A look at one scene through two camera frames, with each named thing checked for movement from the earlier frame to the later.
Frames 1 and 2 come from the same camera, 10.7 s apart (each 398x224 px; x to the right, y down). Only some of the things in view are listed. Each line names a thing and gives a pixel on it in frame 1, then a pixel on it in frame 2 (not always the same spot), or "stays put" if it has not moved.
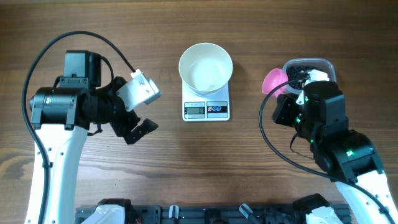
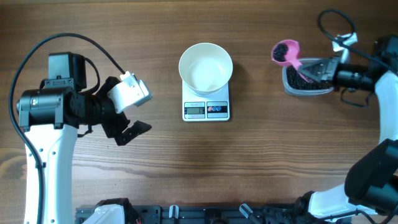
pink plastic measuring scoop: x=275 y=78 -> x=286 y=52
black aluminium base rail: x=212 y=214 stays put
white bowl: x=205 y=68 stays put
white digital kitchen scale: x=203 y=107 stays put
